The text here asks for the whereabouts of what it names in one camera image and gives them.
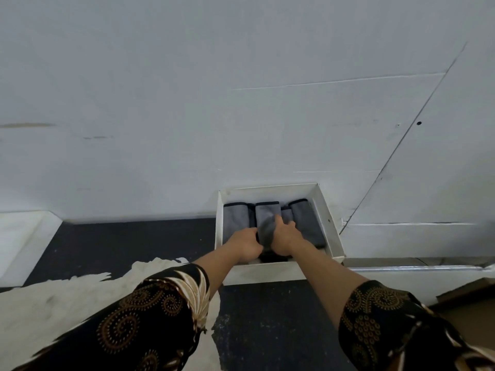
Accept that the person's right forearm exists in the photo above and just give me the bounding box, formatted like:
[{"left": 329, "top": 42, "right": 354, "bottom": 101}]
[{"left": 288, "top": 243, "right": 370, "bottom": 329}]

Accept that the person's patterned right sleeve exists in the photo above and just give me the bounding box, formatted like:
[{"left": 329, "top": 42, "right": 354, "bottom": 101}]
[{"left": 338, "top": 280, "right": 495, "bottom": 371}]

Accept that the person's patterned sleeve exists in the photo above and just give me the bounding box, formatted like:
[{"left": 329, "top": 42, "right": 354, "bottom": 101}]
[
  {"left": 338, "top": 280, "right": 495, "bottom": 371},
  {"left": 11, "top": 263, "right": 211, "bottom": 371}
]

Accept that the person's right hand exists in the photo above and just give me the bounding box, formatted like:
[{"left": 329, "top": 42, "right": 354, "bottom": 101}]
[{"left": 270, "top": 215, "right": 307, "bottom": 258}]

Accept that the white box lid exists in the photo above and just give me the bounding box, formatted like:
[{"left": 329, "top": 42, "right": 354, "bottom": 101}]
[{"left": 0, "top": 211, "right": 63, "bottom": 287}]

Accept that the person's patterned left sleeve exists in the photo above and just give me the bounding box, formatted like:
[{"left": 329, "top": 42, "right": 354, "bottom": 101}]
[{"left": 11, "top": 263, "right": 211, "bottom": 371}]

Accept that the metal floor rail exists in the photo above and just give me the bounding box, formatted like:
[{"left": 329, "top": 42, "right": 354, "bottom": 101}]
[{"left": 350, "top": 265, "right": 495, "bottom": 273}]

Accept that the white box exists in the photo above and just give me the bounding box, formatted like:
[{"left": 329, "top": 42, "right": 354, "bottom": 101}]
[{"left": 214, "top": 183, "right": 346, "bottom": 286}]

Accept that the person's left hand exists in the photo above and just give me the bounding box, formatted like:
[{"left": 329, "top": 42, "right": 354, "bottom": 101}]
[{"left": 226, "top": 227, "right": 265, "bottom": 264}]

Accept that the person's left forearm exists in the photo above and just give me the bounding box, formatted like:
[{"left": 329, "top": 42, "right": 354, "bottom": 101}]
[{"left": 193, "top": 247, "right": 248, "bottom": 300}]

